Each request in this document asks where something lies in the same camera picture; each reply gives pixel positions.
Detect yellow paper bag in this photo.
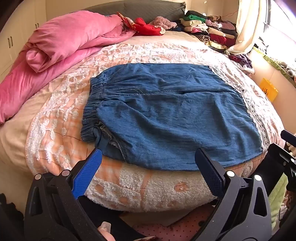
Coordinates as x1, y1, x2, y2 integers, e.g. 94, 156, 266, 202
260, 77, 279, 102

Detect red embroidered cloth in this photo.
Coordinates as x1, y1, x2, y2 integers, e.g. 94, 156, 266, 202
117, 13, 166, 36

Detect green cloth on windowsill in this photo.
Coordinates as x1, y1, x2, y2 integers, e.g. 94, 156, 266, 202
253, 46, 296, 86

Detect pink dotted pyjama pants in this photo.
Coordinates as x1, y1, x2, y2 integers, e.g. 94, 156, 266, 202
120, 204, 220, 241

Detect plain peach bed sheet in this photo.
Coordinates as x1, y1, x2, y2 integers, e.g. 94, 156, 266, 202
0, 81, 77, 209

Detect grey padded headboard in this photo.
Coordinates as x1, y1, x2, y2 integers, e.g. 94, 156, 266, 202
79, 1, 186, 22

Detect pile of folded clothes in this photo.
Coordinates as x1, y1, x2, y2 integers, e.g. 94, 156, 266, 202
166, 10, 238, 50

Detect person's left hand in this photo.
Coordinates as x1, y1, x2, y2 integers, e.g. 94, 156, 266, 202
97, 221, 121, 241

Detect cream curtain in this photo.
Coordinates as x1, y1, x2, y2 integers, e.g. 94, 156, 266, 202
225, 0, 270, 56

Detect purple crumpled clothes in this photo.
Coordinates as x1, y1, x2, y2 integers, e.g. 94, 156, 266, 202
228, 53, 255, 72

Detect pink quilt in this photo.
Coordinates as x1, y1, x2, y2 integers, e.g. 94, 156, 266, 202
0, 15, 137, 124

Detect cream wardrobe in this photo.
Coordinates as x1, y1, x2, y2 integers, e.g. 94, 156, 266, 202
0, 0, 47, 77

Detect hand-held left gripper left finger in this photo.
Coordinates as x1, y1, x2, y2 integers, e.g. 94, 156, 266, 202
24, 148, 109, 241

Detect peach floral bedspread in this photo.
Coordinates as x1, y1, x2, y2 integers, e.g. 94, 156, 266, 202
24, 30, 286, 212

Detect window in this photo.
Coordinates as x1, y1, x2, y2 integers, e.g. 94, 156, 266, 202
264, 0, 296, 47

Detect blue denim pants lace trim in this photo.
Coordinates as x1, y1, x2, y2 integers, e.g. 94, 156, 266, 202
80, 62, 269, 172

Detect light green fleece garment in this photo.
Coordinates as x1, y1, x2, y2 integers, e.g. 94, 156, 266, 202
269, 174, 289, 230

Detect pink fluffy garment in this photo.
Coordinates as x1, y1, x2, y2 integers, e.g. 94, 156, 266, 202
150, 16, 177, 30

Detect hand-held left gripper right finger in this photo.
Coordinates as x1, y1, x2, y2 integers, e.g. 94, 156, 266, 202
195, 148, 272, 241

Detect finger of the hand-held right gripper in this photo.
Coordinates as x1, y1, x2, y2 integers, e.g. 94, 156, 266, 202
280, 130, 296, 149

